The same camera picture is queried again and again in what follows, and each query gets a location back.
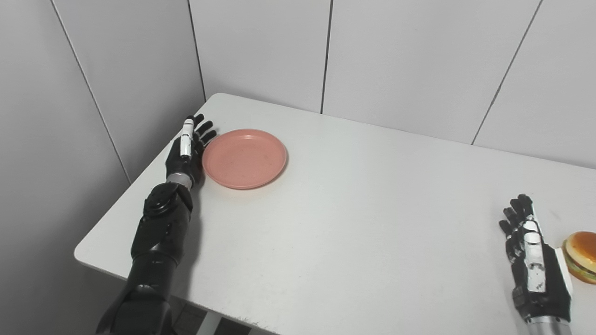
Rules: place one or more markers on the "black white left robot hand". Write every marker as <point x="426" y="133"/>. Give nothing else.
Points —
<point x="179" y="163"/>

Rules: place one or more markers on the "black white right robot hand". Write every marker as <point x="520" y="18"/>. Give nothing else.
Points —
<point x="542" y="284"/>

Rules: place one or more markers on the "toy hamburger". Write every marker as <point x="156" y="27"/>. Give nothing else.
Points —
<point x="583" y="253"/>

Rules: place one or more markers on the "pink round plate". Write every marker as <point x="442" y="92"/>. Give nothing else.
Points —
<point x="244" y="158"/>

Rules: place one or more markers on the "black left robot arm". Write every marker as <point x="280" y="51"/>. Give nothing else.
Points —
<point x="156" y="251"/>

